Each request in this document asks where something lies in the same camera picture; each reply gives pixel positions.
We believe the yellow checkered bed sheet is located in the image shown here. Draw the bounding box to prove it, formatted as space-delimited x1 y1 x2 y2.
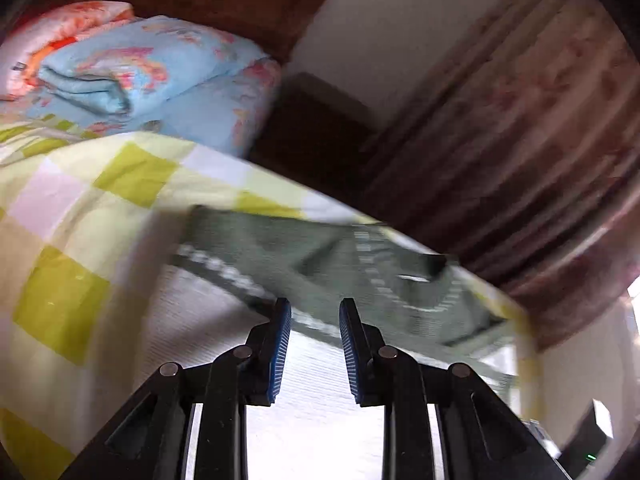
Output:
0 115 543 480

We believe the floral pillow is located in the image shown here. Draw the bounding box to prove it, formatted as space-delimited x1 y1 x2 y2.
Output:
90 57 283 157

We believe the wooden headboard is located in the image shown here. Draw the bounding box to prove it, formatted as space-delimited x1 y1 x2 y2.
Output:
100 0 338 63

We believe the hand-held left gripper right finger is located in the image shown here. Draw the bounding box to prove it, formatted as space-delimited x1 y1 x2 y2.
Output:
339 297 571 480

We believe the blue floral folded quilt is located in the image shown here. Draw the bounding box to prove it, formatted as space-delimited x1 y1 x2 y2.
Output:
37 15 268 116

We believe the orange floral folded quilt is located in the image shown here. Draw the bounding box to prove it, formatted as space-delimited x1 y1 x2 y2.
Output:
0 1 136 103

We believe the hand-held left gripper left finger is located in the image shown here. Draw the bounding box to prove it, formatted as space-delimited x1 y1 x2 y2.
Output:
60 297 292 480

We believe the green and white knit sweater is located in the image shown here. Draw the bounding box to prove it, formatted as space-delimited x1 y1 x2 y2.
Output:
145 204 523 480

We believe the floral pink curtain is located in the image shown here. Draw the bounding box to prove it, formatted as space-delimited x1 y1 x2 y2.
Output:
360 0 640 351

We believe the dark wooden nightstand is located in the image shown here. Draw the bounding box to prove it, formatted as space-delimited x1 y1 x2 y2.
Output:
247 72 378 201

